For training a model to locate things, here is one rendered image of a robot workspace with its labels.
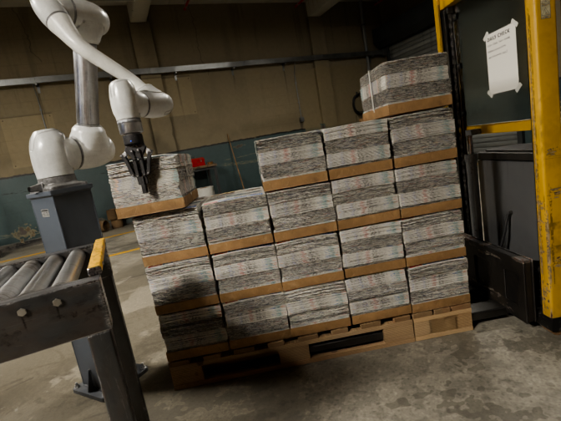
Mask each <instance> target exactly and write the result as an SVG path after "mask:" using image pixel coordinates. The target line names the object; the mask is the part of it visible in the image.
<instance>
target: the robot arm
mask: <svg viewBox="0 0 561 421"><path fill-rule="evenodd" d="M30 3H31V6H32V8H33V11H34V12H35V13H36V15H37V16H38V18H39V19H40V20H41V22H42V23H43V24H44V25H45V26H46V27H47V28H48V29H49V30H50V31H51V32H52V33H54V34H55V35H56V36H58V37H59V38H60V39H61V40H62V41H63V42H65V43H66V44H67V45H68V46H69V47H70V48H71V49H72V50H73V69H74V85H75V102H76V118H77V124H76V125H75V126H74V127H73V128H72V130H71V133H70V136H69V138H68V137H65V135H64V133H63V132H61V131H60V130H58V129H54V128H51V129H41V130H38V131H35V132H33V134H32V136H31V137H30V140H29V154H30V159H31V162H32V166H33V170H34V173H35V175H36V177H37V180H38V183H37V184H36V185H33V186H30V187H28V192H30V194H34V193H39V192H44V191H50V190H58V189H63V188H68V187H72V186H77V185H86V184H88V182H87V181H81V180H77V179H76V176H75V174H74V171H75V170H84V169H90V168H94V167H99V166H101V165H105V164H107V163H108V162H109V161H111V159H112V158H113V157H114V155H115V147H114V142H113V141H112V140H111V139H110V138H109V137H108V136H107V135H106V132H105V129H104V128H103V127H102V126H101V125H99V84H98V67H99V68H101V69H102V70H104V71H106V72H107V73H109V74H111V75H113V76H114V77H115V78H117V79H115V80H114V81H112V82H111V83H110V84H109V100H110V104H111V108H112V111H113V114H114V116H115V118H116V120H117V125H118V127H119V133H120V135H123V140H124V146H125V149H124V152H123V154H121V155H120V157H121V158H122V159H123V160H124V163H125V164H126V166H127V168H128V170H129V173H130V174H131V176H133V177H136V178H137V180H138V183H139V185H141V187H142V191H143V194H146V193H149V191H148V186H147V184H148V183H149V181H148V175H149V174H151V155H152V153H153V150H150V149H148V148H147V147H146V145H145V144H144V138H143V135H142V134H141V133H142V132H143V126H142V123H141V119H140V118H141V117H145V118H160V117H164V116H166V115H168V114H169V113H170V112H171V110H172V109H173V106H174V104H173V100H172V99H171V97H170V96H169V95H167V94H166V93H164V92H162V91H161V90H159V89H157V88H155V87H154V86H153V85H152V84H145V83H144V82H143V81H142V80H141V79H139V78H138V77H137V76H136V75H134V74H133V73H131V72H130V71H128V70H127V69H126V68H124V67H123V66H121V65H120V64H118V63H116V62H115V61H113V60H112V59H111V58H109V57H108V56H106V55H105V54H103V53H101V52H100V51H98V50H97V45H99V43H100V41H101V38H102V36H103V35H105V34H106V33H107V32H108V30H109V26H110V21H109V16H108V14H107V13H106V12H105V11H104V10H103V9H102V8H101V7H99V6H98V5H96V4H94V3H91V2H89V1H86V0H30ZM145 151H146V154H147V171H146V168H145V164H144V153H145ZM127 155H129V156H130V157H131V158H132V161H133V164H134V169H133V167H132V165H131V164H130V162H129V159H128V158H127V157H128V156H127ZM137 158H139V163H140V167H141V170H142V174H143V176H141V174H140V171H139V164H138V159H137ZM134 170H135V172H134Z"/></svg>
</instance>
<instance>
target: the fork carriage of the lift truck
mask: <svg viewBox="0 0 561 421"><path fill-rule="evenodd" d="M463 235H464V237H466V238H464V240H465V244H464V245H465V247H466V254H467V255H466V256H465V257H466V258H467V262H468V269H467V275H468V284H469V285H471V286H473V287H475V288H476V289H477V292H478V293H479V294H480V295H482V296H483V297H485V298H487V299H488V300H489V301H490V300H495V301H497V302H499V303H501V304H502V305H504V306H505V307H506V311H507V312H509V313H511V314H512V315H514V316H515V317H517V318H518V319H520V320H521V321H523V322H525V323H527V324H528V323H529V322H537V312H536V298H535V285H534V271H533V259H531V258H528V257H526V256H522V255H520V254H518V253H516V252H513V251H510V250H507V249H505V248H502V247H500V246H496V245H494V244H492V243H489V242H487V241H484V240H481V239H478V238H477V237H474V236H470V235H468V234H466V233H463Z"/></svg>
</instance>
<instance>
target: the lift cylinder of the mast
mask: <svg viewBox="0 0 561 421"><path fill-rule="evenodd" d="M465 134H466V142H467V155H464V159H465V162H466V169H467V187H468V196H469V205H470V216H471V225H472V234H473V236H474V237H477V238H478V239H481V240H483V223H482V213H481V203H480V193H479V183H478V163H477V161H478V154H474V152H473V135H475V134H481V128H480V129H469V130H465ZM512 213H513V212H512V211H511V210H510V211H509V212H508V213H507V214H506V218H505V222H504V228H503V235H502V239H501V242H500V247H503V243H504V239H505V236H506V232H507V227H508V218H509V215H511V214H512Z"/></svg>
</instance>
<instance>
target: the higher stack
mask: <svg viewBox="0 0 561 421"><path fill-rule="evenodd" d="M450 81H451V79H450V78H449V75H448V66H447V52H443V53H431V54H426V55H421V56H416V57H410V58H402V59H397V60H392V61H388V62H385V63H381V64H379V65H378V66H376V67H375V68H374V69H373V70H371V72H370V73H369V71H368V73H367V74H365V75H364V76H363V77H361V78H360V83H361V85H360V86H361V90H360V91H361V100H362V102H361V103H362V108H363V111H364V112H363V114H364V113H366V112H369V111H372V110H373V111H374V113H375V110H374V109H379V108H381V107H383V106H386V105H389V104H398V103H402V102H407V101H413V100H417V99H426V98H431V97H436V96H441V95H445V94H450V92H452V89H451V87H452V85H450V84H451V82H450ZM442 107H446V105H443V106H437V107H433V108H428V109H419V110H414V111H409V112H405V113H400V114H391V115H388V116H384V117H381V118H378V119H387V125H388V126H387V128H388V131H387V132H388V134H389V135H388V137H389V140H388V142H389V143H390V144H389V145H390V147H389V150H390V154H391V155H390V156H391V159H396V158H401V157H405V156H410V155H419V154H423V153H428V152H433V151H438V150H446V149H451V148H455V147H456V145H455V144H456V142H457V141H456V140H455V139H456V138H455V137H454V136H455V134H454V132H455V131H456V130H455V129H456V128H455V126H454V125H455V124H454V122H455V121H454V120H455V119H453V115H452V114H453V112H452V107H450V108H442ZM439 108H442V109H439ZM456 162H457V161H456V160H452V158H450V159H445V160H437V161H432V162H427V163H422V164H418V165H409V166H404V167H400V168H393V169H391V170H393V174H394V175H393V177H395V178H394V181H395V182H394V185H395V186H394V187H395V194H398V200H399V201H398V202H399V206H398V208H399V209H405V208H410V207H414V206H419V205H427V204H432V203H437V202H442V201H446V200H456V199H460V198H461V194H460V192H461V191H460V190H461V189H460V187H459V186H460V184H459V183H458V181H459V179H458V178H459V177H458V174H457V173H458V171H456V170H457V168H456V167H457V165H456ZM461 213H462V212H461V210H459V209H458V208H457V209H451V210H443V211H439V212H434V213H429V214H425V215H419V216H411V217H407V218H400V219H398V220H399V221H400V222H401V232H402V243H403V248H402V249H403V254H404V257H405V258H408V257H413V256H420V255H425V254H430V253H434V252H439V251H447V250H451V249H456V248H460V247H464V244H465V240H464V238H466V237H464V235H463V233H464V228H463V221H462V216H461V215H462V214H461ZM403 269H404V271H405V278H406V279H407V286H408V293H409V294H408V295H409V301H410V303H411V304H412V305H414V304H418V303H423V302H430V301H435V300H439V299H443V298H448V297H455V296H461V295H465V294H469V292H470V291H469V289H468V286H469V284H468V272H467V270H468V259H467V258H466V257H465V256H459V257H454V258H450V259H446V260H441V261H433V262H428V263H424V264H420V265H415V266H406V267H403ZM408 314H409V315H410V317H412V322H413V331H414V337H415V340H416V342H417V341H421V340H425V339H429V338H434V337H441V336H446V335H450V334H454V333H459V332H466V331H470V330H473V320H472V308H471V303H470V302H465V303H461V304H457V305H452V306H448V307H440V308H436V309H432V310H427V311H423V312H415V313H408Z"/></svg>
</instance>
